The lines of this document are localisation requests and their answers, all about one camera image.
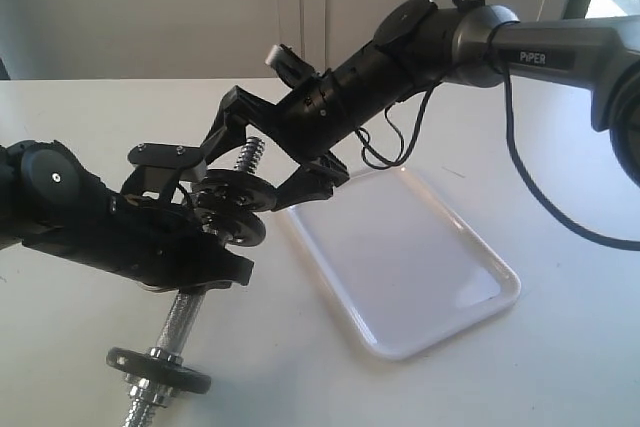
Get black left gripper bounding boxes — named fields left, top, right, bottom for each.
left=22, top=174, right=253, bottom=290

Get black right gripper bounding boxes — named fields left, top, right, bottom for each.
left=200, top=42, right=412, bottom=212

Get black added weight plate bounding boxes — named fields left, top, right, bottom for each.
left=191, top=169, right=277, bottom=212

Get chrome dumbbell bar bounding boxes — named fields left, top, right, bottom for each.
left=124, top=137, right=264, bottom=426

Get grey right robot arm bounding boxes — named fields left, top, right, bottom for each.
left=202, top=0, right=639, bottom=209

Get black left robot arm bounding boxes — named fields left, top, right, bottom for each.
left=1, top=140, right=254, bottom=291

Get chrome star collar nut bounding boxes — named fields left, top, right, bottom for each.
left=124, top=373, right=178, bottom=408

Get white plastic tray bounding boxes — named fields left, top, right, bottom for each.
left=286, top=168, right=521, bottom=361

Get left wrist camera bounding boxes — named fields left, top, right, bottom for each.
left=127, top=143, right=207, bottom=185

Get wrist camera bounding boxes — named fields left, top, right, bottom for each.
left=127, top=143, right=207, bottom=185
left=265, top=44, right=317, bottom=89

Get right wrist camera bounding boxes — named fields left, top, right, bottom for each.
left=265, top=44, right=317, bottom=89

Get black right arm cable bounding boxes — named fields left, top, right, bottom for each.
left=354, top=0, right=640, bottom=251

